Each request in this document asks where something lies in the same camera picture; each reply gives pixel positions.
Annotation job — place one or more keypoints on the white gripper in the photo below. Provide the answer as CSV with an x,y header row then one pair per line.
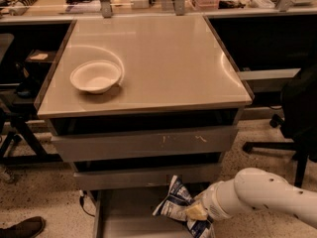
x,y
211,200

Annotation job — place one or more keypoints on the blue chip bag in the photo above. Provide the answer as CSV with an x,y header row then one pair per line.
x,y
173,206

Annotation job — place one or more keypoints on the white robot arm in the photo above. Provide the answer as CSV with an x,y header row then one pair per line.
x,y
254,189

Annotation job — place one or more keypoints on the middle drawer front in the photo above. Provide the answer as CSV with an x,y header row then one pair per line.
x,y
146,177

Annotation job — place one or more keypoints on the open bottom drawer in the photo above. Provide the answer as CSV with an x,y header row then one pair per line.
x,y
128,213

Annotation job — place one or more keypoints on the top drawer front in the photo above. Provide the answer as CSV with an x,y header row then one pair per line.
x,y
141,144

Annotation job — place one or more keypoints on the grey drawer cabinet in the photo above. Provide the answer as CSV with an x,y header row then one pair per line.
x,y
175,76

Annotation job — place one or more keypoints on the black office chair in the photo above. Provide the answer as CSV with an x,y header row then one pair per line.
x,y
299,105

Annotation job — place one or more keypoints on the dark shoe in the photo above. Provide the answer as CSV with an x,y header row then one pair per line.
x,y
28,228

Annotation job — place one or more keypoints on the white paper bowl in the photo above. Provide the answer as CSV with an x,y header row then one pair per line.
x,y
96,77

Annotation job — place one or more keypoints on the black stand left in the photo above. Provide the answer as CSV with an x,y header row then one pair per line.
x,y
20,130

